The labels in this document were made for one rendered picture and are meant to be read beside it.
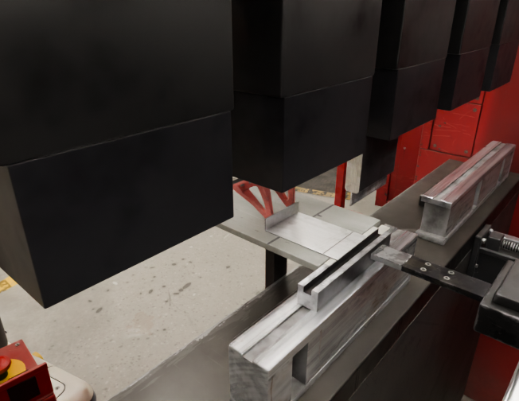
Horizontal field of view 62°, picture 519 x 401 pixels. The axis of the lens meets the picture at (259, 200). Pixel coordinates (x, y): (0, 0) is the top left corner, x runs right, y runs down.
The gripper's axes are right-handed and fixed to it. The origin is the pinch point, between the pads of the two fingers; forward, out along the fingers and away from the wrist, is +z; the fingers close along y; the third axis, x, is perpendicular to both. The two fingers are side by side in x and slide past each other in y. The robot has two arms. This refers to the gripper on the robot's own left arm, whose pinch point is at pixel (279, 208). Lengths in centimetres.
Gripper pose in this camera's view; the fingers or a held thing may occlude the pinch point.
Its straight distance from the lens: 69.8
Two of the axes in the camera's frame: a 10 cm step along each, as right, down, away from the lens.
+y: 6.6, -3.2, 6.8
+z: 3.8, 9.2, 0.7
